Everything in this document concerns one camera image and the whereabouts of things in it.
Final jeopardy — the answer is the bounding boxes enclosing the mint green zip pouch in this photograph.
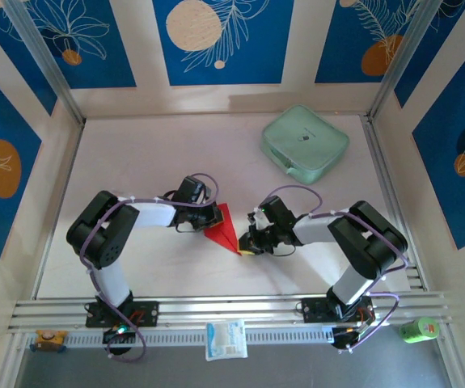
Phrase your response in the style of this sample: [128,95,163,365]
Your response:
[259,103,350,186]

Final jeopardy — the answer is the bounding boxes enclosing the white slotted cable duct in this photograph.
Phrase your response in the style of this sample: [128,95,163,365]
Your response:
[24,325,337,351]

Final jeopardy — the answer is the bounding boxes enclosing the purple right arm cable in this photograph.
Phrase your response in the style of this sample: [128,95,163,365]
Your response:
[268,185,410,352]

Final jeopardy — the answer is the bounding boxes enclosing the aluminium mounting rail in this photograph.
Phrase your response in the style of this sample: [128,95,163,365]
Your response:
[7,291,454,333]

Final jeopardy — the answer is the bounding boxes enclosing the white tissue packet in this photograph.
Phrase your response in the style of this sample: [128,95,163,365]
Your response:
[205,318,249,362]

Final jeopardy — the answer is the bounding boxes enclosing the green bottle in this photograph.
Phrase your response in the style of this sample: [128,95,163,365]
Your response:
[398,317,441,344]

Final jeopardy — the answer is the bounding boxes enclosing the aluminium frame post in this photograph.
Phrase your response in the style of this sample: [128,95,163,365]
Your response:
[367,0,448,122]
[2,0,87,127]

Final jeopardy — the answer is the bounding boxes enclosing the red paper sheet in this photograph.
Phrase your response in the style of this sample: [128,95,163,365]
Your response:
[203,201,243,256]

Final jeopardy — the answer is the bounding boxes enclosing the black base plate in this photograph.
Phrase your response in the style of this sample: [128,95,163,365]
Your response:
[296,297,374,324]
[85,299,160,328]

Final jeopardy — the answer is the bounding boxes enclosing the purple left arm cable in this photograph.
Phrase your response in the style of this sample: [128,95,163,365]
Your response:
[80,172,220,364]

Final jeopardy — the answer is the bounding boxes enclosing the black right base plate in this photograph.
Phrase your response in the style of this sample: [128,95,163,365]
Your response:
[296,297,374,324]

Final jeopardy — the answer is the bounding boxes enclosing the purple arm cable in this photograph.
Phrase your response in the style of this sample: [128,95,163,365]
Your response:
[268,185,410,352]
[80,172,220,364]

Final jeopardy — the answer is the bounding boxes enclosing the aluminium table edge rail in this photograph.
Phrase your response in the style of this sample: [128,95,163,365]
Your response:
[32,120,86,301]
[360,115,425,292]

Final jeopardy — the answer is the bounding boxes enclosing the small yellow toy object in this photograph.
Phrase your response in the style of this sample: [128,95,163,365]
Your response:
[33,329,69,353]

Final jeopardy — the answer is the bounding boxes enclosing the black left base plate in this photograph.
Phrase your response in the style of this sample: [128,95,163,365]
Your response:
[85,299,160,328]

